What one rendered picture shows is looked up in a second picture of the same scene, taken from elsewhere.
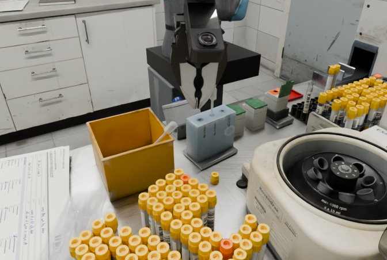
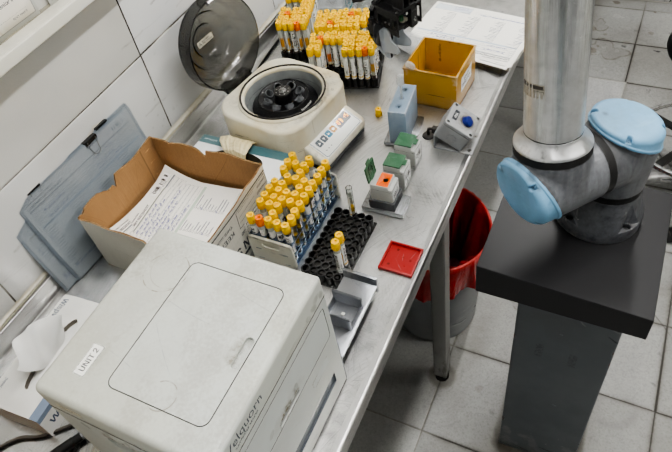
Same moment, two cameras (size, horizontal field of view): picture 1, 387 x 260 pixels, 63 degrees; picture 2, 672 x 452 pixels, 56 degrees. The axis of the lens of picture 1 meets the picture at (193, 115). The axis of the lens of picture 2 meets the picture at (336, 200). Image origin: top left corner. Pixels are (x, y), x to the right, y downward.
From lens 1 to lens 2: 168 cm
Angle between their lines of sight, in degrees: 98
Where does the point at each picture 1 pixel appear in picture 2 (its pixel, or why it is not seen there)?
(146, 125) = (456, 89)
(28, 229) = (440, 35)
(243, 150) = (381, 150)
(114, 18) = not seen: outside the picture
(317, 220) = (287, 63)
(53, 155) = (501, 59)
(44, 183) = not seen: hidden behind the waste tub
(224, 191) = (366, 113)
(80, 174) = not seen: hidden behind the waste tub
